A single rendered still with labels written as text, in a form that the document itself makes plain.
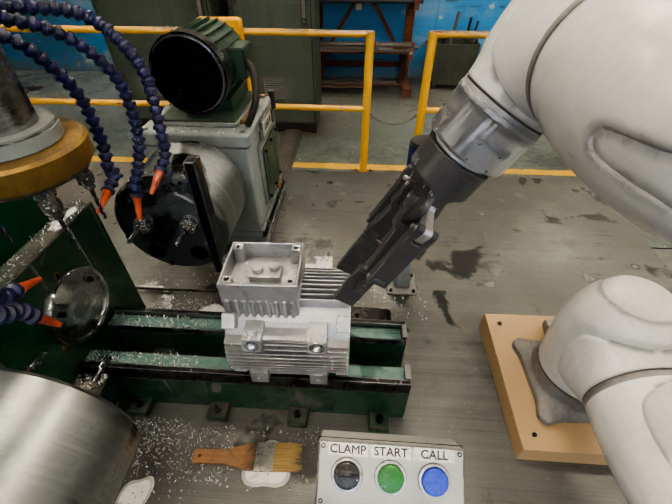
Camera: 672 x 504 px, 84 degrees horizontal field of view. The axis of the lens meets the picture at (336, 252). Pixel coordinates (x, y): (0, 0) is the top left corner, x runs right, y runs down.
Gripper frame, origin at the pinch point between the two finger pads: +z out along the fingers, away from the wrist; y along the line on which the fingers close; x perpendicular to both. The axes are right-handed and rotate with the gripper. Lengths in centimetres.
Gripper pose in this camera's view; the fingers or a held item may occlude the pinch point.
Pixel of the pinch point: (356, 271)
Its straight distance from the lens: 50.1
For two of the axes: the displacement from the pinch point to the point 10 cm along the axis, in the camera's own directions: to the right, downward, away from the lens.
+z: -5.0, 6.3, 6.0
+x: 8.6, 4.1, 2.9
